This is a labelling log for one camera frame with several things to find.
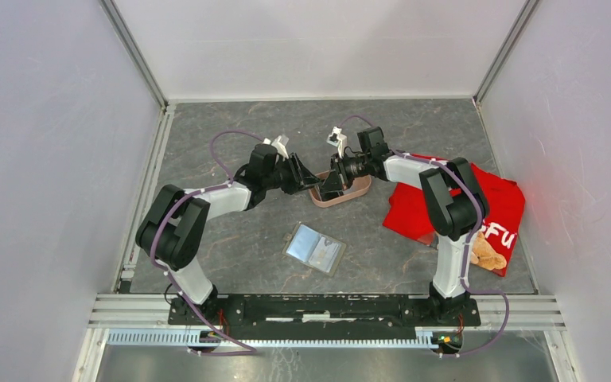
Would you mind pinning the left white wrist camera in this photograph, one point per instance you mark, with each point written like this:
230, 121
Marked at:
280, 144

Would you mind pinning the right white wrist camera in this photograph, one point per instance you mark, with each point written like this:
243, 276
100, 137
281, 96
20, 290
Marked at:
339, 140

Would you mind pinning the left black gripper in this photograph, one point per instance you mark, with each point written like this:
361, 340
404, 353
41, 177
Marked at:
301, 178

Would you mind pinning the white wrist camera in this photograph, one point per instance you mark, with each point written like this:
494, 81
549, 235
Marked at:
280, 144
339, 140

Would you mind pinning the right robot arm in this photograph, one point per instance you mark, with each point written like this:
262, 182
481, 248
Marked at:
455, 203

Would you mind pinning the aluminium frame rail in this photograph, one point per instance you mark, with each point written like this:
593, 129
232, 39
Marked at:
145, 320

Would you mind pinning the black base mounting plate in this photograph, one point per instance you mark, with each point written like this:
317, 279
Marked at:
326, 316

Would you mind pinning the red printed t-shirt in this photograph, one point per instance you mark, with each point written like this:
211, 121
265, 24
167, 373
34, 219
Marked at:
495, 242

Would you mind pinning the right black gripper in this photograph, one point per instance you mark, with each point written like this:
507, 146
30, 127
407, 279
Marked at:
335, 181

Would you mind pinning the pink oval tray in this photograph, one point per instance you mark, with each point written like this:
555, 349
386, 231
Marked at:
359, 188

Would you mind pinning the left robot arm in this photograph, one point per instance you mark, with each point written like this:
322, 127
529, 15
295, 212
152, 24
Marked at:
173, 227

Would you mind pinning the grey card holder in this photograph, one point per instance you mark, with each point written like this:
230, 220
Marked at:
314, 249

